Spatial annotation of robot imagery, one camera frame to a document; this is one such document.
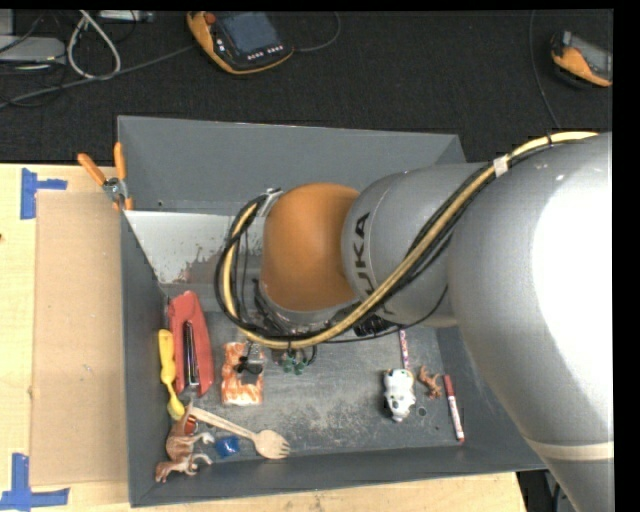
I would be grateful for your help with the small blue plastic piece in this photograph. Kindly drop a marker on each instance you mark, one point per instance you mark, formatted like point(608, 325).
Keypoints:
point(227, 446)

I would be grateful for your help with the pale wooden spork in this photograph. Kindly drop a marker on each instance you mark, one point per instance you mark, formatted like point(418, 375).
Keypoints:
point(270, 444)

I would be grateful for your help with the brown cardboard board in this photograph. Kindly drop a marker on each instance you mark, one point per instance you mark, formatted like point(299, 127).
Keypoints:
point(75, 340)

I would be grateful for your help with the red and white marker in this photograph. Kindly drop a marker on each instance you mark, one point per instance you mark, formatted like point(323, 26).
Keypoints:
point(453, 407)

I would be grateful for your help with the small orange-brown toy animal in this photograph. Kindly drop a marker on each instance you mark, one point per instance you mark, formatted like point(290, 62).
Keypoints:
point(431, 384)

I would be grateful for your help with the red stapler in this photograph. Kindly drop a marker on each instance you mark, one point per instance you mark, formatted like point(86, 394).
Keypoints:
point(199, 345)

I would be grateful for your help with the white spotted toy cow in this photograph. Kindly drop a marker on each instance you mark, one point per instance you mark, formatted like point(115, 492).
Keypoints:
point(398, 392)

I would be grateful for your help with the orange and white patterned block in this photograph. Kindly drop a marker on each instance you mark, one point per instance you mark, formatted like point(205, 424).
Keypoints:
point(240, 390)

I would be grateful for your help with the yellow plastic toy tool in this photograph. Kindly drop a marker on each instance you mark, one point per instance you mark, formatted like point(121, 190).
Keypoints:
point(167, 362)

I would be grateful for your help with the pink patterned pencil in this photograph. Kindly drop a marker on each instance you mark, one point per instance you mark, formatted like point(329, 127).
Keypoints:
point(404, 350)

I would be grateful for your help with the grey metal bin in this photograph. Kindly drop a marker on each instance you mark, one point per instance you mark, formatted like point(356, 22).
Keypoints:
point(325, 400)

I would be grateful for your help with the brown toy animal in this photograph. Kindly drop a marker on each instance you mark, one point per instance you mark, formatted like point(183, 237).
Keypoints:
point(172, 469)
point(179, 444)

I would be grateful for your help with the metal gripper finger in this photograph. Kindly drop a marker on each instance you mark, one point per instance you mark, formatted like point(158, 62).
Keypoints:
point(256, 352)
point(248, 368)

